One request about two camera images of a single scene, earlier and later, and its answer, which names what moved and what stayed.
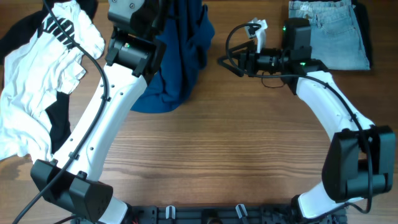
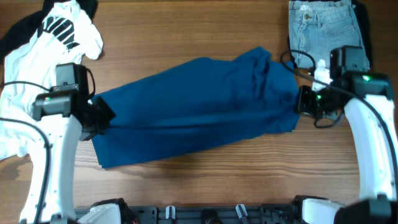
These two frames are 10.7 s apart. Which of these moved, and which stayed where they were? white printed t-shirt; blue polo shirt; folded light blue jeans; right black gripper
Moved: right black gripper; blue polo shirt
Stayed: folded light blue jeans; white printed t-shirt
